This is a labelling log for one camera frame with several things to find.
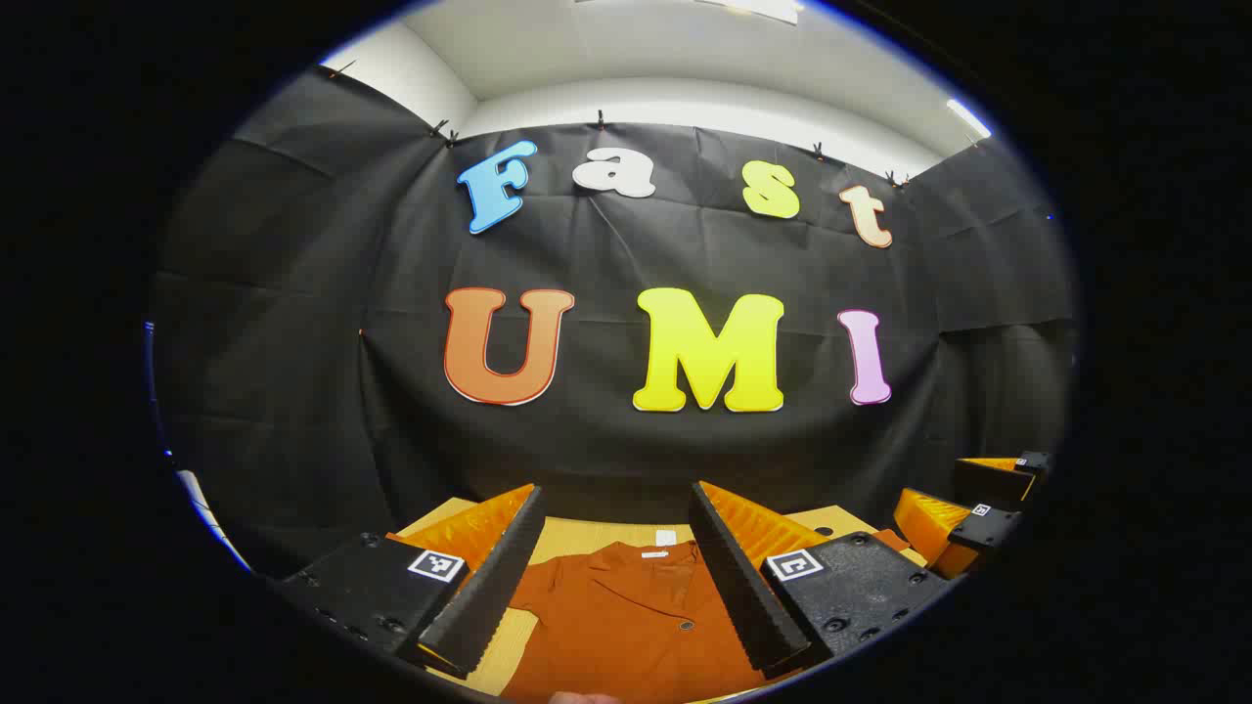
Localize ceiling light panel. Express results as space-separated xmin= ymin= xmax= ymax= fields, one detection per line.
xmin=945 ymin=98 xmax=993 ymax=140

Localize black backdrop cloth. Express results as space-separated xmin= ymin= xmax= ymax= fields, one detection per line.
xmin=147 ymin=66 xmax=1077 ymax=578

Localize rust orange knit garment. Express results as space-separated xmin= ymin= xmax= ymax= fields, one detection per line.
xmin=386 ymin=528 xmax=913 ymax=704

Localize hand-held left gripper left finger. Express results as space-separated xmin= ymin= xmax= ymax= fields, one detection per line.
xmin=279 ymin=482 xmax=547 ymax=681

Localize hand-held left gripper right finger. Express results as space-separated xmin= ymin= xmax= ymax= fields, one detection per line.
xmin=689 ymin=480 xmax=952 ymax=681

